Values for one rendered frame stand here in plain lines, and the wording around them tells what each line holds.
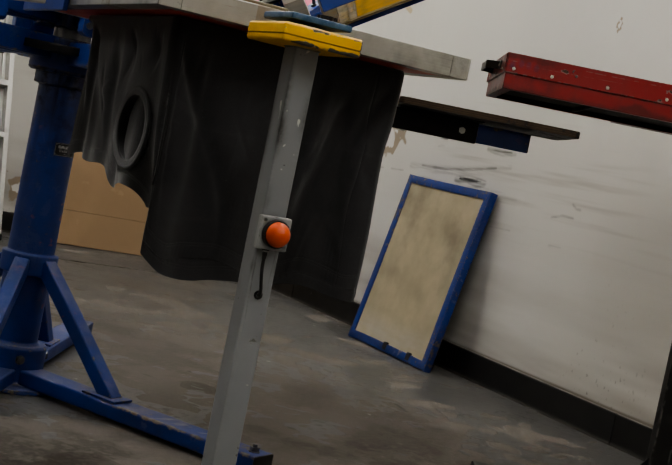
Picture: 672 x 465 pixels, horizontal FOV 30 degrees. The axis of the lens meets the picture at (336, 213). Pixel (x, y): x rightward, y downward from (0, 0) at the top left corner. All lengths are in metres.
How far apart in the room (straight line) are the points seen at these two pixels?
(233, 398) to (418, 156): 3.71
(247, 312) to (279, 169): 0.22
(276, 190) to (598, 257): 2.74
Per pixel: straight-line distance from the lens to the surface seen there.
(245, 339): 1.87
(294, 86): 1.85
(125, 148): 2.22
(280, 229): 1.82
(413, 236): 5.29
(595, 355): 4.44
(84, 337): 3.30
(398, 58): 2.15
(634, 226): 4.37
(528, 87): 3.13
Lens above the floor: 0.79
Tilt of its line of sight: 3 degrees down
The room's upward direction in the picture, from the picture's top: 12 degrees clockwise
